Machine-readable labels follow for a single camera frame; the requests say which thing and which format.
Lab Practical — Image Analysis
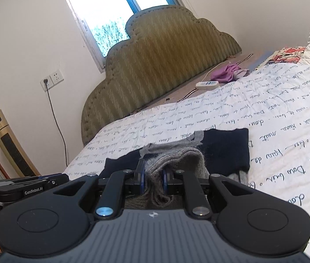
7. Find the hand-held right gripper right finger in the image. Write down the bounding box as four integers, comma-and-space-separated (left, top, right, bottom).
162, 168, 250, 220

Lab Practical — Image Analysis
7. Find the olive padded headboard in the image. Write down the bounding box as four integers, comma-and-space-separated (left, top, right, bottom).
81, 4, 241, 147

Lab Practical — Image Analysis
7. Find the white power strip cord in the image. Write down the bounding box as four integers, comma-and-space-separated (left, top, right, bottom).
204, 60, 233, 83

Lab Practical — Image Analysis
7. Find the beige mattress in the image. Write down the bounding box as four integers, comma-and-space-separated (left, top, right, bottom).
136, 50, 278, 113

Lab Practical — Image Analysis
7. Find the white script-printed bed sheet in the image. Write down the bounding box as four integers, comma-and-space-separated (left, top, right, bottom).
62, 60, 310, 263

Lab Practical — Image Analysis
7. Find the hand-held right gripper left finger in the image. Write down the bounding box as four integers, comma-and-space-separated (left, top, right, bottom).
59, 159, 146, 220

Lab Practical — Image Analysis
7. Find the white power strip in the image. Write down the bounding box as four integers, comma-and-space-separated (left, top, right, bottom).
195, 80, 220, 90

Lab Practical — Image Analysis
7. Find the gold tower fan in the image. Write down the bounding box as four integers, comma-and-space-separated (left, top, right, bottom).
0, 108, 42, 177

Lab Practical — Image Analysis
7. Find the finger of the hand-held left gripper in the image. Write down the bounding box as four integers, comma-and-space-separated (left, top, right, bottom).
38, 173, 70, 188

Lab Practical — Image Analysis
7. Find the white wall outlet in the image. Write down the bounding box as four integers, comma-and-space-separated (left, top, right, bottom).
40, 71, 64, 91

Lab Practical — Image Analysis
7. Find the purple cloth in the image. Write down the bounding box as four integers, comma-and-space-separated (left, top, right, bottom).
210, 62, 251, 83

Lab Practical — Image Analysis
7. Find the grey sweater with navy sleeves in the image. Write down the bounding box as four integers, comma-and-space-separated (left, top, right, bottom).
99, 127, 251, 207

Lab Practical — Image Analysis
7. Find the black wall cable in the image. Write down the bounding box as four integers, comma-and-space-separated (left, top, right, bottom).
45, 82, 69, 168

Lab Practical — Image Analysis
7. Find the window with blue frame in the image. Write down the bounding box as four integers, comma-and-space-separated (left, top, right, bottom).
57, 0, 197, 73

